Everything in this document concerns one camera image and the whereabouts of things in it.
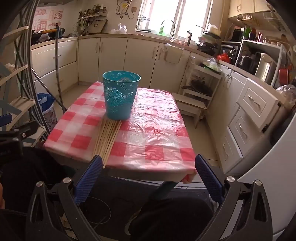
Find wooden step stool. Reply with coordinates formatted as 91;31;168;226
172;93;208;128

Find kitchen window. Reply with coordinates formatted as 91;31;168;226
136;0;212;35

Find large white wire basket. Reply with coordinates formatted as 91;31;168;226
264;11;289;30

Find pink wall stickers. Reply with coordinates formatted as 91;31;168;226
32;7;64;30

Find bundle of wooden chopsticks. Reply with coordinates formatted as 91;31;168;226
92;117;122;168

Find red checkered plastic tablecloth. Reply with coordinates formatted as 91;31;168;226
43;81;197;174

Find floral trash bin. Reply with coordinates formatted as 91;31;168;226
37;93;58;135

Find teal perforated plastic basket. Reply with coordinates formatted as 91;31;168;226
102;71;141;120

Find cream sink base cabinet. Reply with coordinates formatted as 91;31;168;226
30;35;197;98

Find cream drawer base cabinet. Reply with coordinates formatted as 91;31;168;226
206;62;287;174

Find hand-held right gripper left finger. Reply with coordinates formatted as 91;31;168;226
25;155;109;241

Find black rice cooker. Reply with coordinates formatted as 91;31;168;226
238;54;257;70

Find range hood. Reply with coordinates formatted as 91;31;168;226
38;0;72;5

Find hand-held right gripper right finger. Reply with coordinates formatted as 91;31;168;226
195;154;273;241

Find white shelf trolley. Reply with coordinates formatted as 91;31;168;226
183;62;222;102

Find white countertop shelf unit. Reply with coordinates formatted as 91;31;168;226
235;39;289;84

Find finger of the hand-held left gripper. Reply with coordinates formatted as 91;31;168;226
0;122;45;145
0;114;12;127

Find black wok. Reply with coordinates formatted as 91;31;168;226
31;29;57;44

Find wall rack with utensils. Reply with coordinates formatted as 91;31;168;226
77;5;108;20

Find black toaster oven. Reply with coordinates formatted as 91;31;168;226
221;44;240;61

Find black frying pan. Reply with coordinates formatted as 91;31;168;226
181;80;213;96

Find white electric water boiler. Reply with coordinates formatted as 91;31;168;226
254;53;278;85

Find white plastic bag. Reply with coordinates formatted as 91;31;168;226
110;23;127;35

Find dish rack with dishes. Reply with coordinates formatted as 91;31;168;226
196;23;221;56

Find black cooking pot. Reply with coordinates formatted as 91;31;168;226
48;27;66;39

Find chrome kitchen faucet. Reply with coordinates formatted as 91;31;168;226
161;20;177;42

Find folding rack with white slats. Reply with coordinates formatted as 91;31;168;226
0;0;47;149

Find red plastic bag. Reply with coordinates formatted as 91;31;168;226
217;53;232;63

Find cream wall cabinets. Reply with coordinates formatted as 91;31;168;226
228;0;273;19

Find small table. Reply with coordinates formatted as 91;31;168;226
102;167;197;184

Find red pan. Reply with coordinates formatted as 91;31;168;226
279;66;292;81

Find clear bag of vegetables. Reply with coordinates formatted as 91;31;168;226
202;58;222;72

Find white hanging waste bin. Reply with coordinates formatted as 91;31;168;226
165;44;184;64

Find dark cutting board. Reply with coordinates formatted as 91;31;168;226
89;20;108;35

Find crumpled clear plastic bag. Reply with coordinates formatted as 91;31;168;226
276;85;296;109

